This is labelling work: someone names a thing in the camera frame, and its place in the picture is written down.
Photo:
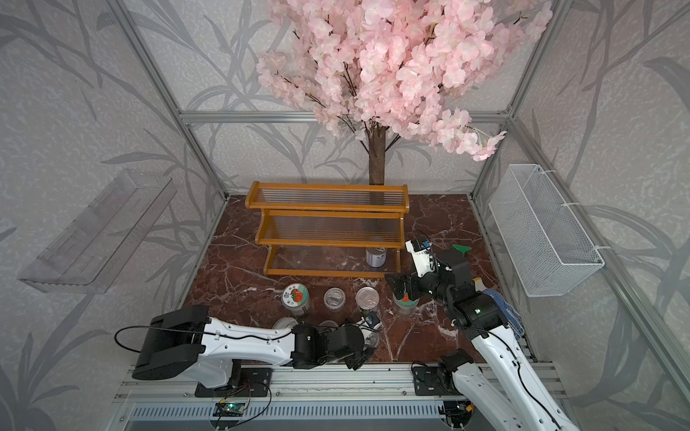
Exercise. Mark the white wire mesh basket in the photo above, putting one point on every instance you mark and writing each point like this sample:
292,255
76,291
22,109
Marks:
548,246

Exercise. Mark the tall jar strawberry lid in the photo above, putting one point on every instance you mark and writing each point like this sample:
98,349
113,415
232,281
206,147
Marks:
296,299

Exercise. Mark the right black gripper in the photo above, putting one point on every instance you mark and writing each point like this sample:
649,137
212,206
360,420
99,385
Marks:
400,287

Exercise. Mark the green silver-top tin can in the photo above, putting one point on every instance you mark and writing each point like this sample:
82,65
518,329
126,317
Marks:
367,300

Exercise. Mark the aluminium front rail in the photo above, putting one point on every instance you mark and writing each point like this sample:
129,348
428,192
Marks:
372,382

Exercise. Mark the right circuit board with wires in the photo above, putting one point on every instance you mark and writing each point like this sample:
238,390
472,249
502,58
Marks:
455,414

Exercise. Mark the orange wooden three-tier shelf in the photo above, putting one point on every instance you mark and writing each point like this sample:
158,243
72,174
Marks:
317,230

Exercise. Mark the clear acrylic wall shelf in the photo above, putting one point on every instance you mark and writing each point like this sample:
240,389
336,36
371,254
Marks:
89,254

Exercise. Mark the green white tin can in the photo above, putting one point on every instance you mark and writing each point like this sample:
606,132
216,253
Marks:
285,323

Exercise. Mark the green circuit board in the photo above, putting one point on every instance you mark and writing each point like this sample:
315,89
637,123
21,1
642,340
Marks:
229,409

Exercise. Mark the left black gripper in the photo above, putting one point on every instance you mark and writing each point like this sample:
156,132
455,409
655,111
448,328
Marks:
358,361

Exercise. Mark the small clear tub pink label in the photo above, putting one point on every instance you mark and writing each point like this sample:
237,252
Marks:
334,299

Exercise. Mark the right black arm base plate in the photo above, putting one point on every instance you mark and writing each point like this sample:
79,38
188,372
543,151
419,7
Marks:
431,381

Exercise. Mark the pink blossom artificial tree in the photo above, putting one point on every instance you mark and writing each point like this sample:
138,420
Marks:
385,70

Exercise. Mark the silver grey tin can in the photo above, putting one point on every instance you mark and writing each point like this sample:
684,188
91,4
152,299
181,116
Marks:
376,257

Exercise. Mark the green scraper wooden handle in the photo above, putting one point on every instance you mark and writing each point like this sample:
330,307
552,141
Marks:
461,248

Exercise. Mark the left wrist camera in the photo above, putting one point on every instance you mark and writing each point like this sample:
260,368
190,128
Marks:
370,322

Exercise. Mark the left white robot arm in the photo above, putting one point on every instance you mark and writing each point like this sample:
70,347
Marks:
191,343

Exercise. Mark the blue white work glove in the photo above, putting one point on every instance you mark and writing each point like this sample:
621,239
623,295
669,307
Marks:
513,317

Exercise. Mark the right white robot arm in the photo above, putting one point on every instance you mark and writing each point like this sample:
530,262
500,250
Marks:
520,401

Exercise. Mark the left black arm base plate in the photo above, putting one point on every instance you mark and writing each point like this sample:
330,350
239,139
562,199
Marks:
249,382

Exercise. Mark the clear jar red label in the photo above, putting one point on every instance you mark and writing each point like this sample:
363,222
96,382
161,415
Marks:
406,306

